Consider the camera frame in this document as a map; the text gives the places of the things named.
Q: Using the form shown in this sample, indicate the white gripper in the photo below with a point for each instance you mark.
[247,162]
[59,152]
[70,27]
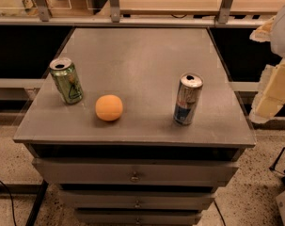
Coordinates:
[283,32]

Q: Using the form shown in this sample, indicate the green soda can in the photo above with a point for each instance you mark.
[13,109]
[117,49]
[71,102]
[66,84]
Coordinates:
[66,80]

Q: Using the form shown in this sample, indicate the blue silver energy drink can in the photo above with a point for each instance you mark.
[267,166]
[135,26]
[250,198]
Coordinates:
[190,87]

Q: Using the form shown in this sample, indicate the black device on floor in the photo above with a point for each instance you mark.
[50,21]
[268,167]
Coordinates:
[273,167]

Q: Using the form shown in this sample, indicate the orange fruit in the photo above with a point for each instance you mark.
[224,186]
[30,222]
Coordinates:
[109,108]

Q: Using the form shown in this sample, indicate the bottom drawer with knob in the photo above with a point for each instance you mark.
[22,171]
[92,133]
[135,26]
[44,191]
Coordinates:
[141,218]

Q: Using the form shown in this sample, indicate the drawer with knob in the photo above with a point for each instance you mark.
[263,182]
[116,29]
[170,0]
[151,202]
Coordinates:
[136,200]
[141,218]
[89,171]

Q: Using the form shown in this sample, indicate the middle drawer with knob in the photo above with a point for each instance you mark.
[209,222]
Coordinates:
[136,200]

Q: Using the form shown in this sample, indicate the top drawer with knob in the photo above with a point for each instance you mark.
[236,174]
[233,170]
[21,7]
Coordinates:
[89,171]

